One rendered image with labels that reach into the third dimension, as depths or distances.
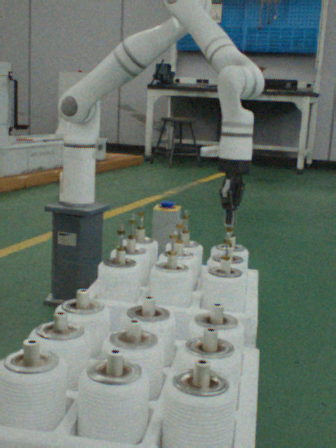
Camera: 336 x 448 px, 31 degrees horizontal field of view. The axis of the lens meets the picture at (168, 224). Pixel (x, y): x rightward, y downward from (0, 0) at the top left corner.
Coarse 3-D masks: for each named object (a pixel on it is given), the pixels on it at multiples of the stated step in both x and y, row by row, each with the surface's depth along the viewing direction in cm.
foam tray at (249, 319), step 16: (256, 272) 161; (96, 288) 141; (144, 288) 142; (256, 288) 147; (112, 304) 131; (128, 304) 131; (192, 304) 133; (256, 304) 136; (112, 320) 131; (176, 320) 129; (240, 320) 127; (256, 320) 126; (176, 336) 130
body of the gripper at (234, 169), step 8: (224, 160) 137; (232, 160) 136; (240, 160) 136; (248, 160) 137; (224, 168) 138; (232, 168) 137; (240, 168) 137; (248, 168) 138; (232, 176) 137; (240, 176) 142; (224, 184) 138; (232, 184) 137; (232, 192) 139
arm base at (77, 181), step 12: (72, 156) 171; (84, 156) 172; (72, 168) 172; (84, 168) 172; (60, 180) 176; (72, 180) 173; (84, 180) 173; (60, 192) 177; (72, 192) 174; (84, 192) 174; (60, 204) 177; (72, 204) 174; (84, 204) 175
